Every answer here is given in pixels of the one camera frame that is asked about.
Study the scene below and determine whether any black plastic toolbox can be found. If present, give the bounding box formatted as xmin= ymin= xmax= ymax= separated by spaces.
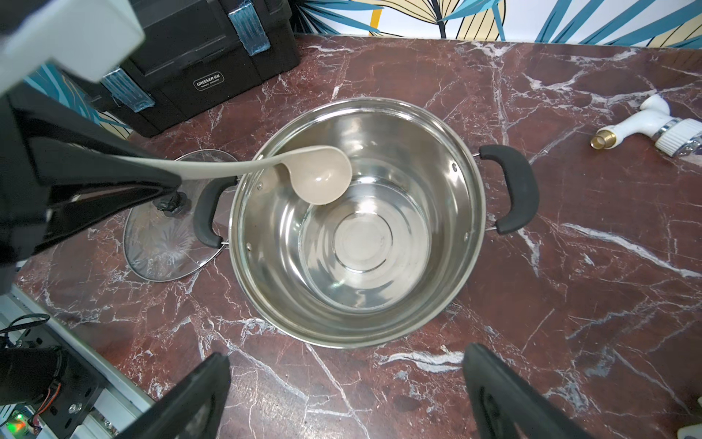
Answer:
xmin=70 ymin=1 xmax=300 ymax=137

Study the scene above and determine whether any white faucet tap fitting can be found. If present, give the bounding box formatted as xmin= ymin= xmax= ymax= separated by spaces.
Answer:
xmin=590 ymin=94 xmax=701 ymax=158

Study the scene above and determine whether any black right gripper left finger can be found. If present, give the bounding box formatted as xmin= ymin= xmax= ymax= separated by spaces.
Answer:
xmin=118 ymin=352 xmax=230 ymax=438

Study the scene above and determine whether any glass pot lid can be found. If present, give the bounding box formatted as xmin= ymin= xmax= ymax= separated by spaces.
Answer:
xmin=122 ymin=179 xmax=225 ymax=283

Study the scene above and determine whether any stainless steel pot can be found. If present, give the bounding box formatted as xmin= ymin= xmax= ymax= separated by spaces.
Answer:
xmin=194 ymin=97 xmax=539 ymax=349

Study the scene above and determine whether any green circuit board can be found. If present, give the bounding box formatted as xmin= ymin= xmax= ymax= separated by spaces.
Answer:
xmin=1 ymin=413 xmax=35 ymax=439

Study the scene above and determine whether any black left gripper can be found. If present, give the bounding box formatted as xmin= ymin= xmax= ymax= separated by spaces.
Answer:
xmin=1 ymin=83 xmax=181 ymax=296

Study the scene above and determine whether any white pipe elbow fitting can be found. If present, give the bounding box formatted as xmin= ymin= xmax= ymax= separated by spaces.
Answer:
xmin=676 ymin=422 xmax=702 ymax=439

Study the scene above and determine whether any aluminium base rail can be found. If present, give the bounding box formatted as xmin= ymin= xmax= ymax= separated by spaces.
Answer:
xmin=1 ymin=286 xmax=154 ymax=438

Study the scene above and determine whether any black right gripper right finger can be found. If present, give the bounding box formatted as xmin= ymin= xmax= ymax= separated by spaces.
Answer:
xmin=463 ymin=343 xmax=590 ymax=438

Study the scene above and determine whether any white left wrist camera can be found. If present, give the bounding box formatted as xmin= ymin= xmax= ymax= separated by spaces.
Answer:
xmin=1 ymin=0 xmax=146 ymax=93

